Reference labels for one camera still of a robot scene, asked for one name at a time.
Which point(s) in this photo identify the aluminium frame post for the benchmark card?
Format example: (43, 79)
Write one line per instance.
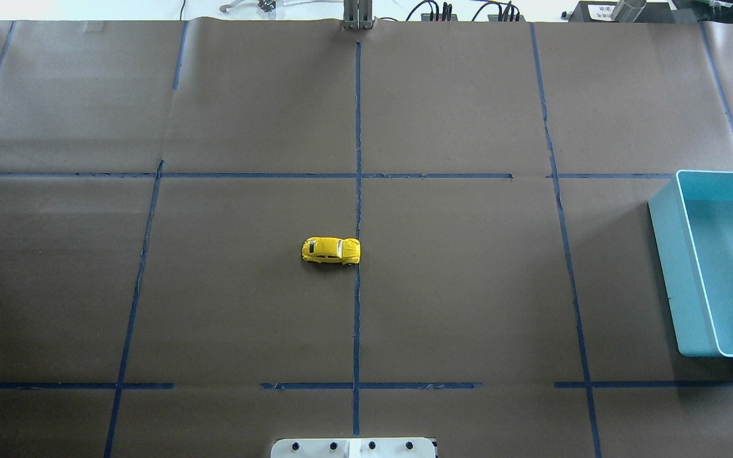
(358, 15)

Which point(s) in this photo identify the black box under cup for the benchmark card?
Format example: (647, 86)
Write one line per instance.
(644, 12)

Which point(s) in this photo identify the brown paper table cover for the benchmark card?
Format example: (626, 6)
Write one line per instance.
(158, 180)

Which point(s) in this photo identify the black power strip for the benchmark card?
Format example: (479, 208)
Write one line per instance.
(506, 12)
(438, 12)

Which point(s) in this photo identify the teal plastic storage bin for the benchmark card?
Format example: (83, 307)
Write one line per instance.
(692, 219)

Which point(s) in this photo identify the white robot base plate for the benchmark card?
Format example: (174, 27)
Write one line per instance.
(355, 447)

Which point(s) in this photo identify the yellow beetle toy car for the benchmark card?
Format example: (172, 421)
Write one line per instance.
(323, 250)

